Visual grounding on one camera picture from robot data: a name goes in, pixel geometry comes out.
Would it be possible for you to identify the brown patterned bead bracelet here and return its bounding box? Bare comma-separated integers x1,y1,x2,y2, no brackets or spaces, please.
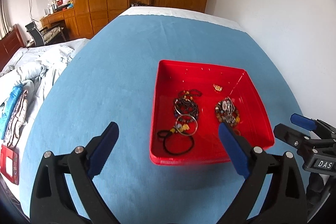
214,97,240,127

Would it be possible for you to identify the thin silver ring bangle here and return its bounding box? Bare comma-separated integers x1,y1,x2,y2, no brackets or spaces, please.
175,114,198,136

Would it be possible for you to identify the gold buddha pendant black cord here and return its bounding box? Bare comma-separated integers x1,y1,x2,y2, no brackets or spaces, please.
156,123,196,156

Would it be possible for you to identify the black bead necklace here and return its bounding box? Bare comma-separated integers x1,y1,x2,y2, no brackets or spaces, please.
173,89,203,119

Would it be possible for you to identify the red booklet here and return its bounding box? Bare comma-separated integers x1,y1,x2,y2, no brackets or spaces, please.
1,145,19,185

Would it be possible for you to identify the blue table cloth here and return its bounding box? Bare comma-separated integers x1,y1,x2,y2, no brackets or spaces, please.
19,15,301,223

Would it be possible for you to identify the red tin box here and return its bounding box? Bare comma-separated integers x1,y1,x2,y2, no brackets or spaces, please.
150,60,275,165

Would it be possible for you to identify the blue folded cloth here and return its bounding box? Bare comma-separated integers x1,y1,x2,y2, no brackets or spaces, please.
0,84,23,140

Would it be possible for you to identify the bed with white duvet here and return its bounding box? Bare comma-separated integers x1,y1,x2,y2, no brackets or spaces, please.
0,37,90,151

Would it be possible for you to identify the black office chair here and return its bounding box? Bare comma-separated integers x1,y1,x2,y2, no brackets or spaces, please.
25,22,66,47

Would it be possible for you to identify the red wooden headboard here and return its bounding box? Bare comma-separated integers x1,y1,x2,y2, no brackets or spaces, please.
0,24,25,70

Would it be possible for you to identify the wooden desk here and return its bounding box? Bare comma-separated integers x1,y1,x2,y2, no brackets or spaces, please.
41,8,94,40

